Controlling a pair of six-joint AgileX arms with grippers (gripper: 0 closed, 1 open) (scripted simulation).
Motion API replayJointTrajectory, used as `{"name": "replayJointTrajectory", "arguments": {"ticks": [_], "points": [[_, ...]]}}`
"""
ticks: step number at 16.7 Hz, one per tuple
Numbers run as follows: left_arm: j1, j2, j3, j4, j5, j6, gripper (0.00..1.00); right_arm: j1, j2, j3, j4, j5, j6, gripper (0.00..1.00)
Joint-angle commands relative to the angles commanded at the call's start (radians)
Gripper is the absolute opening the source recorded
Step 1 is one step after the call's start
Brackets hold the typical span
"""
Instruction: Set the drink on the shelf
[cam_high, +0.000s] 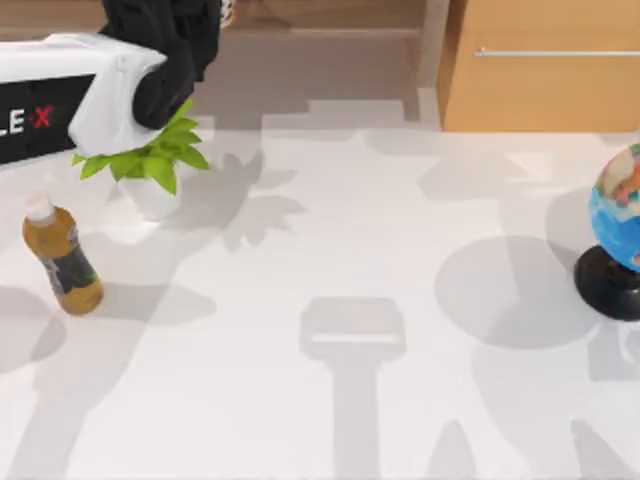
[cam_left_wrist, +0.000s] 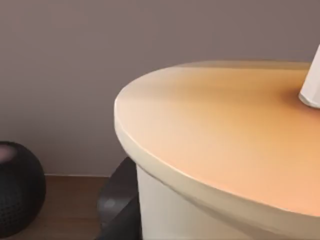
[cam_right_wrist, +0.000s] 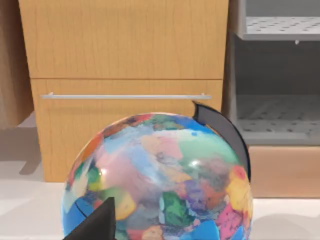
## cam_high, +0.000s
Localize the green plant in white pot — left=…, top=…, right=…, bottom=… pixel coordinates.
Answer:
left=72, top=98, right=212, bottom=222

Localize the wooden open shelf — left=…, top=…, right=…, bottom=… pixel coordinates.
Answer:
left=192, top=0, right=442, bottom=124

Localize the brown tea bottle white cap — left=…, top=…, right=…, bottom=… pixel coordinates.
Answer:
left=21, top=193, right=106, bottom=318

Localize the wooden cupboard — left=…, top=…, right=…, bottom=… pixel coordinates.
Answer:
left=435, top=0, right=640, bottom=134

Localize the pale wooden cupboard door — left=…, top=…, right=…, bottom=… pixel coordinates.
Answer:
left=442, top=0, right=640, bottom=133

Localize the blue globe on black base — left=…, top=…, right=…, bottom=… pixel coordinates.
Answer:
left=573, top=141, right=640, bottom=322

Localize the long metal handle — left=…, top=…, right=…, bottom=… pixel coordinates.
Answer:
left=473, top=46, right=640, bottom=58

